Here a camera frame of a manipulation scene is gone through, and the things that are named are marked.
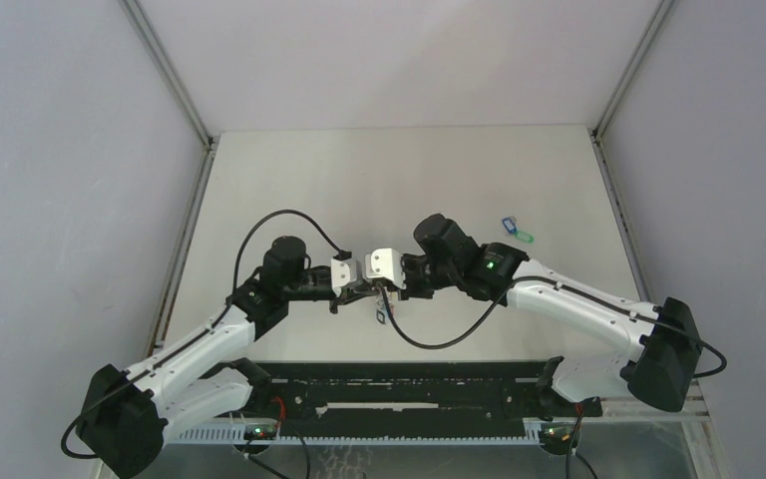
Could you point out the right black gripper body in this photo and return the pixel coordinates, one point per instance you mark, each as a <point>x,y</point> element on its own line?
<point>418,277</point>

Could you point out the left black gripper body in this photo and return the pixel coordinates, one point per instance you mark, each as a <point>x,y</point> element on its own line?
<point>340,299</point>

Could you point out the metal key organizer with rings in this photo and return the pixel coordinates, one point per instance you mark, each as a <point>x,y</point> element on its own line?
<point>384,302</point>

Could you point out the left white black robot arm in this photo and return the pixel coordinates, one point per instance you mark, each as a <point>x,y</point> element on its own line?
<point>129,415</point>

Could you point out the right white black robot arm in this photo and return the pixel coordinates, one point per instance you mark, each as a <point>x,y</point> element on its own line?
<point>655,347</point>

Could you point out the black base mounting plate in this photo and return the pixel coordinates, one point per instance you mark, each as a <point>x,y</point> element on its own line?
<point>413,399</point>

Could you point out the left green circuit board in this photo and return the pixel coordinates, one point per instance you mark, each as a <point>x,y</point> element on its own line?
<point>261,432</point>

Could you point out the green circuit board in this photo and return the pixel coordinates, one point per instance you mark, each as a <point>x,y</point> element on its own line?
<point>558,434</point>
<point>261,432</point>

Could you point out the right green circuit board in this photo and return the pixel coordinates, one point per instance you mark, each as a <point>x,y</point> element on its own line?
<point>558,434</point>

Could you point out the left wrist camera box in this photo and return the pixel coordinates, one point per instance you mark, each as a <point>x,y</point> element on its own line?
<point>345,274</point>

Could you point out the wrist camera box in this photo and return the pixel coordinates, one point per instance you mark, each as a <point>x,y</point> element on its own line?
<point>345,274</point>
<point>385,264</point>

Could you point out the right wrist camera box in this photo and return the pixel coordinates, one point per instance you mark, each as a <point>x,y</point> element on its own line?
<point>385,264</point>

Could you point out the white slotted cable duct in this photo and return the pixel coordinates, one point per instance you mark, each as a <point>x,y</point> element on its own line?
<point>529,433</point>

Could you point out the left aluminium frame post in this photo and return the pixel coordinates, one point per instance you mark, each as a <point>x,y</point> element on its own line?
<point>154,45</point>

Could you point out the aluminium frame post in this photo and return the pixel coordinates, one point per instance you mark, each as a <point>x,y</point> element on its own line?
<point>154,45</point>
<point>640,52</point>

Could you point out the right aluminium frame post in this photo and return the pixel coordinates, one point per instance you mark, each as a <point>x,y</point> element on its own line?
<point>640,52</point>

